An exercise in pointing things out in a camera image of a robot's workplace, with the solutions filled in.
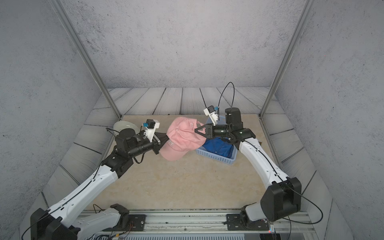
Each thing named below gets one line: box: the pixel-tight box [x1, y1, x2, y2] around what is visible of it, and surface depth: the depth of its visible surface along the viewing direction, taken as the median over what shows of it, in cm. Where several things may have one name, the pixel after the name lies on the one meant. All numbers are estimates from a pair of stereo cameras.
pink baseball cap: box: [159, 117, 206, 161], surface depth 70 cm
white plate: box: [113, 120, 141, 135], surface depth 95 cm
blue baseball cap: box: [203, 136, 234, 158], surface depth 98 cm
